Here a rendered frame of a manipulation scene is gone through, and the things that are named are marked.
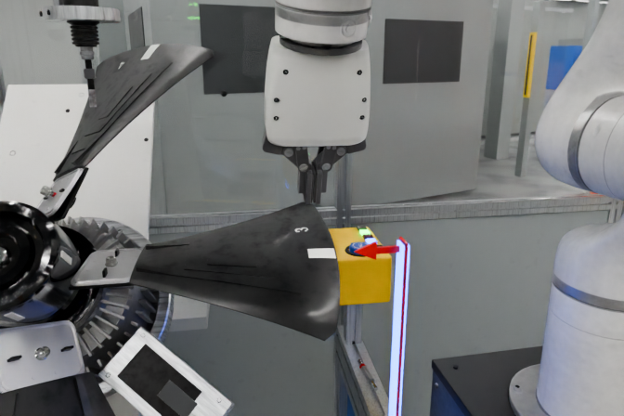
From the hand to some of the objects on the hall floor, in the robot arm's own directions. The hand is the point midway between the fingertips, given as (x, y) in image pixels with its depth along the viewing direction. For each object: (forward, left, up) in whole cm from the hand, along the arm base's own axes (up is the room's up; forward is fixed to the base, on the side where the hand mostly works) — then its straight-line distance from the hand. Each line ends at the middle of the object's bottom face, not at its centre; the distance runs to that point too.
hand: (312, 181), depth 51 cm
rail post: (-22, -33, -128) cm, 134 cm away
